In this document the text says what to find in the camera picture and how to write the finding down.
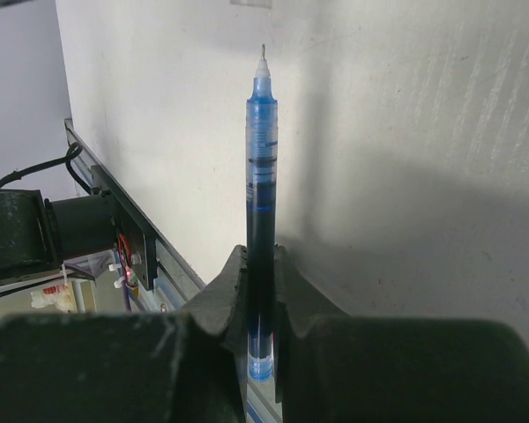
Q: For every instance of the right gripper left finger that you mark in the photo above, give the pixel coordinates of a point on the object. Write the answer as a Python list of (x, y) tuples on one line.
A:
[(64, 367)]

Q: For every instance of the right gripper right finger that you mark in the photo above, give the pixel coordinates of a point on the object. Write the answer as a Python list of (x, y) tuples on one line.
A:
[(334, 367)]

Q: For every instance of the blue pen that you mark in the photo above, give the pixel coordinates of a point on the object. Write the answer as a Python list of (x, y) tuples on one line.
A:
[(261, 187)]

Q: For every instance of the clear pen cap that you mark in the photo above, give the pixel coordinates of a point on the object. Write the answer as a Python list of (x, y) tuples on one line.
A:
[(265, 4)]

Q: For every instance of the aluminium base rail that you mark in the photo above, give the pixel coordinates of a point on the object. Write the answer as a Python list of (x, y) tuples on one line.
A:
[(158, 264)]

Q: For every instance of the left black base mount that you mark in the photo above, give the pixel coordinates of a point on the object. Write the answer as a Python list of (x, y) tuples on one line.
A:
[(137, 231)]

